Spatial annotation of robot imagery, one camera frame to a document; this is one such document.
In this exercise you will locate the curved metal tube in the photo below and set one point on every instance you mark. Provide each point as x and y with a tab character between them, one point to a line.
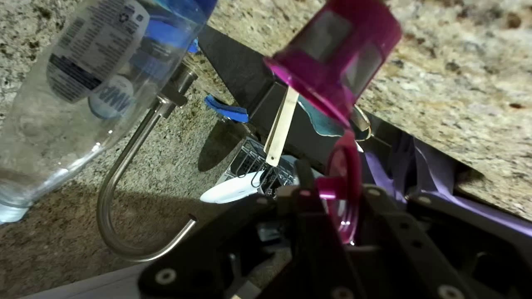
172	96

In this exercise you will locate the purple reusable coffee pod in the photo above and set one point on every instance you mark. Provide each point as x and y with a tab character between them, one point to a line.
330	63

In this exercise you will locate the clear water bottle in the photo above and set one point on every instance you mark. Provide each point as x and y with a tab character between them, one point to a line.
88	88

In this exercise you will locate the black binder clip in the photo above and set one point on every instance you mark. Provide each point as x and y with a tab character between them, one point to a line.
250	159

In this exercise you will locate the blue tape piece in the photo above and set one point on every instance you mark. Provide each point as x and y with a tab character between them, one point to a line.
236	113

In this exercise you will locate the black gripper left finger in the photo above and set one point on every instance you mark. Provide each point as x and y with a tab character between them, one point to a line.
219	259

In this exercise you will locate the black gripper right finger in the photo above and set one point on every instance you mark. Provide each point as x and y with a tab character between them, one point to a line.
433	249

